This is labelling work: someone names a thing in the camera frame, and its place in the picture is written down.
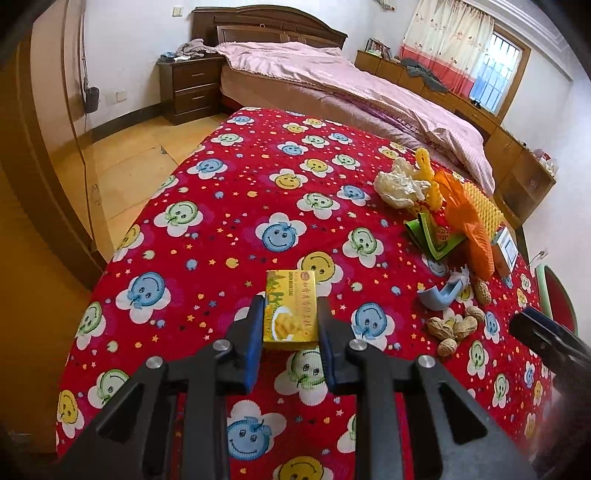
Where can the white wall socket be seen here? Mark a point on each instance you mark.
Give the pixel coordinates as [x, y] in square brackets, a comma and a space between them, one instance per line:
[121, 96]

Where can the small white box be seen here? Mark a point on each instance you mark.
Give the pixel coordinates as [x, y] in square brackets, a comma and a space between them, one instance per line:
[504, 251]

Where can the peanut in shell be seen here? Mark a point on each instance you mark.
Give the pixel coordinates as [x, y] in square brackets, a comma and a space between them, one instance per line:
[465, 326]
[436, 326]
[447, 347]
[483, 290]
[475, 314]

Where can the white and red curtain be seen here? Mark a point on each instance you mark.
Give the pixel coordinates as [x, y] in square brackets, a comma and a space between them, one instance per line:
[443, 41]

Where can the wooden desk cabinet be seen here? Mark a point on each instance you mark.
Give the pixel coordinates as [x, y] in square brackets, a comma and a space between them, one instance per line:
[526, 180]

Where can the blue plastic scoop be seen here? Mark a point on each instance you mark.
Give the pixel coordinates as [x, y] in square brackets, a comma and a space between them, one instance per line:
[436, 297]

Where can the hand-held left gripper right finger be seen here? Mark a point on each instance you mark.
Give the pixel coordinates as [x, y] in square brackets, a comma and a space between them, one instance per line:
[326, 350]

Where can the white tissue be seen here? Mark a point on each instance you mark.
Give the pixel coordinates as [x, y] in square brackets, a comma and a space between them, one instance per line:
[397, 184]

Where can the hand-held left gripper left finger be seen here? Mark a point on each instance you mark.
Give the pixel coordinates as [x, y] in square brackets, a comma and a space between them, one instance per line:
[255, 344]

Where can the wooden wardrobe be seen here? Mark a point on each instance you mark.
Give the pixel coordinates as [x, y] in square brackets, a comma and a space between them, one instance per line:
[41, 138]

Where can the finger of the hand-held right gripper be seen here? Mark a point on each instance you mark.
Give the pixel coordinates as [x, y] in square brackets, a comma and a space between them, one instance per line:
[535, 327]

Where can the orange plastic net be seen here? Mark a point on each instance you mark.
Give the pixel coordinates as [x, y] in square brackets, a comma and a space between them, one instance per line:
[478, 240]

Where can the black power strip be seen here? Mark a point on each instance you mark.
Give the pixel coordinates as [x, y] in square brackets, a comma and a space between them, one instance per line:
[91, 98]

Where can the grey clothing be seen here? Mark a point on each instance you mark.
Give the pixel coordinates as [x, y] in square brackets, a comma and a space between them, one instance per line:
[422, 71]

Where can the green triangular packet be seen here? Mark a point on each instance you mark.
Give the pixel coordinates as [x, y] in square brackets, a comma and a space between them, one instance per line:
[431, 237]

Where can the dark wooden nightstand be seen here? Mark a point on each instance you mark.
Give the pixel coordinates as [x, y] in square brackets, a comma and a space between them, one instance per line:
[194, 90]

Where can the red smiley flower blanket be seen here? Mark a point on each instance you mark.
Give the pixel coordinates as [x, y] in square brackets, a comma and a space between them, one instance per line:
[207, 230]

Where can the pink duvet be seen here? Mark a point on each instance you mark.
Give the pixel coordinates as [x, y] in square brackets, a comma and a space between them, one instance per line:
[323, 74]

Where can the pile of clothes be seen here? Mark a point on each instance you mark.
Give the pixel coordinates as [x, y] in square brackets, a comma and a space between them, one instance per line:
[196, 48]

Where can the dark wooden bed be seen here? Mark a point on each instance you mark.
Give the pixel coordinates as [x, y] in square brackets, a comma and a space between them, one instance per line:
[277, 27]

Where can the yellow plastic toy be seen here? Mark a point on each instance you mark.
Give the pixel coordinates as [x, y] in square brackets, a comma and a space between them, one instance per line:
[425, 170]

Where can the barred window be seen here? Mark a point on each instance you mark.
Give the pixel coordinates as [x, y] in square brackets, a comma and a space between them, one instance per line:
[496, 74]

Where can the row of books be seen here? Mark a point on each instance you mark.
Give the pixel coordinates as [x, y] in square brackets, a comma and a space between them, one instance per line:
[376, 47]

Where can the bottles on cabinet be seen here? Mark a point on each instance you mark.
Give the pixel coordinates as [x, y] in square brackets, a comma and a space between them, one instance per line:
[547, 160]

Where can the red chair green frame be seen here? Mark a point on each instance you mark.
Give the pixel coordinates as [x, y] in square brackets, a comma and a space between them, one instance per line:
[558, 295]

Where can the yellow snack box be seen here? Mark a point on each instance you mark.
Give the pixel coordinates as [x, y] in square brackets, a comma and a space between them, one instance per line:
[291, 318]

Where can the yellow foam net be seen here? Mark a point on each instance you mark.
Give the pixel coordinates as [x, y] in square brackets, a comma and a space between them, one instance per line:
[485, 207]

